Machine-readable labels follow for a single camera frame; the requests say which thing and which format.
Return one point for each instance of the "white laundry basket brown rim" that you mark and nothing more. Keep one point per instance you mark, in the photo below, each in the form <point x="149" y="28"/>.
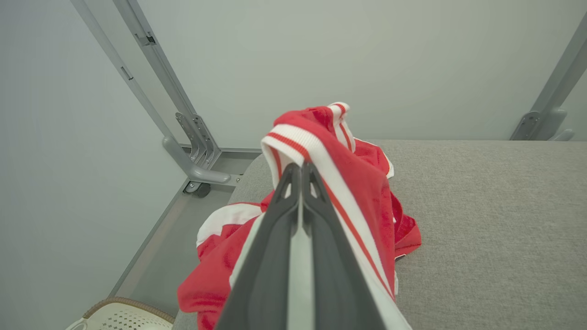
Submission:
<point x="124" y="318"/>

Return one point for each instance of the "black caster wheel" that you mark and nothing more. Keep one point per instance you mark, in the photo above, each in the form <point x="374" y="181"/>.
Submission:
<point x="199" y="190"/>

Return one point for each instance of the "red white basketball jersey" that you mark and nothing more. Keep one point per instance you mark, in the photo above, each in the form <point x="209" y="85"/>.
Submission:
<point x="357" y="183"/>

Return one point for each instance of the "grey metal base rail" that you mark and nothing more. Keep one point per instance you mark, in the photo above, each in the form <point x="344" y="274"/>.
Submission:
<point x="243" y="150"/>

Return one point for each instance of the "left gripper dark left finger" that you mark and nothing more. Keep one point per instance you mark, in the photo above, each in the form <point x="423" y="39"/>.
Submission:
<point x="266" y="275"/>

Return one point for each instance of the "grey fabric sofa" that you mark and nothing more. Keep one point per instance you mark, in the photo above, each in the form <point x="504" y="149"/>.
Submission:
<point x="481" y="229"/>

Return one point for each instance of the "grey metal frame post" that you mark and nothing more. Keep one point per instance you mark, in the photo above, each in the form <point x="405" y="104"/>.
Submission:
<point x="571" y="68"/>
<point x="197" y="173"/>

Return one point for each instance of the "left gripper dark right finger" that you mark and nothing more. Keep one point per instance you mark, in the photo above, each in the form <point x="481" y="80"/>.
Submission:
<point x="335" y="275"/>

